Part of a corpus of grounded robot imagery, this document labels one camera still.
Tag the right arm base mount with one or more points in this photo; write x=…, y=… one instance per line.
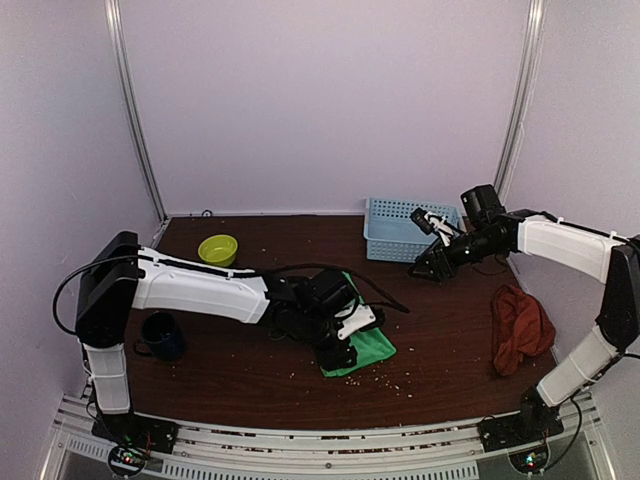
x=505, y=432

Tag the light blue plastic basket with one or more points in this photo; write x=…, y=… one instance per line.
x=390, y=234

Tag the aluminium front rail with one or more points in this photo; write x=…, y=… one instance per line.
x=449, y=450

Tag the green plastic bowl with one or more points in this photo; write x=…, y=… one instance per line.
x=218, y=250

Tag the left aluminium frame post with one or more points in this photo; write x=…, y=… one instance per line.
x=117, y=36

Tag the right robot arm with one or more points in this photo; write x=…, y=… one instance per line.
x=607, y=257

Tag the right aluminium frame post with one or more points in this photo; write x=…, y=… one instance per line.
x=524, y=88

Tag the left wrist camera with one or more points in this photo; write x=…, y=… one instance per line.
x=358, y=318

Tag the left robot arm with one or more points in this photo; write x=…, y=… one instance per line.
x=126, y=276

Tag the dark blue mug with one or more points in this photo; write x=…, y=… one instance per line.
x=160, y=338

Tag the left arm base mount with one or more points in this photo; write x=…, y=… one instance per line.
x=144, y=433

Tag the green towel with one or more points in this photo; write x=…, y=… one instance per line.
x=371, y=345

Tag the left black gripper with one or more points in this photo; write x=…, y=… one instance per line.
x=338, y=359

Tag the brown towel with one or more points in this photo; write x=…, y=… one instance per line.
x=520, y=328

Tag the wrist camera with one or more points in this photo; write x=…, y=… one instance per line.
x=430, y=223
x=358, y=318

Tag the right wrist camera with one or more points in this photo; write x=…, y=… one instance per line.
x=430, y=223

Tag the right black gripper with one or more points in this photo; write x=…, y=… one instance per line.
x=432, y=256

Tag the aluminium frame post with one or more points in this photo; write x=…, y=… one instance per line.
x=117, y=36
x=524, y=88

